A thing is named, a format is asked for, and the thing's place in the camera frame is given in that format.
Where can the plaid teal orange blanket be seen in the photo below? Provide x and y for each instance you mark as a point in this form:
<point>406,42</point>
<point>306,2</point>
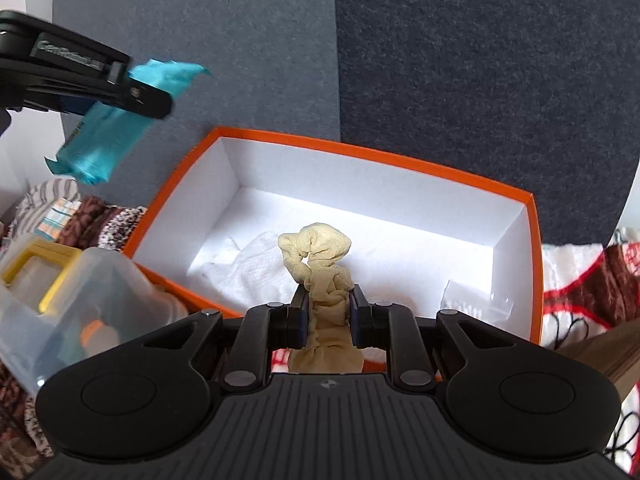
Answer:
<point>56,218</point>

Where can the red patterned fleece blanket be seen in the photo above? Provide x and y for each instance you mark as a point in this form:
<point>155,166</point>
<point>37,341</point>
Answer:
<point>588,290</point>

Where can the blue wet wipes pack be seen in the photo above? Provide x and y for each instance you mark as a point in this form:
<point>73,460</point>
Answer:
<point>106,134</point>

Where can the beige stocking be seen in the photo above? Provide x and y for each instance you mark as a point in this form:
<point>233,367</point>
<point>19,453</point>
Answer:
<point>312,256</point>

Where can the clear plastic storage box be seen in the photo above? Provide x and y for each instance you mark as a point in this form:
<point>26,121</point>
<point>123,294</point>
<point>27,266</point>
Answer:
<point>61,305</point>

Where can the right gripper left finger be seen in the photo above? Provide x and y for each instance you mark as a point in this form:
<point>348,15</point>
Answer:
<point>263,330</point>

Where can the orange cardboard box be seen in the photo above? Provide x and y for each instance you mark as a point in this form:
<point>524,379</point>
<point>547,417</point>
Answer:
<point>415,227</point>

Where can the white knitted glove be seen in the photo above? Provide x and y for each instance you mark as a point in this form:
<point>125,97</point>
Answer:
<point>240,278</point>

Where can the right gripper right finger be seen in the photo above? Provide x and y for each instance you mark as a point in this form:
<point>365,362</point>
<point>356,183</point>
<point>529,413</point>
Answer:
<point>392,328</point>

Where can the striped grey beige blanket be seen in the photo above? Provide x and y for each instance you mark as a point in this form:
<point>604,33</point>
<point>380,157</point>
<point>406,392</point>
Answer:
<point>34,206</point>

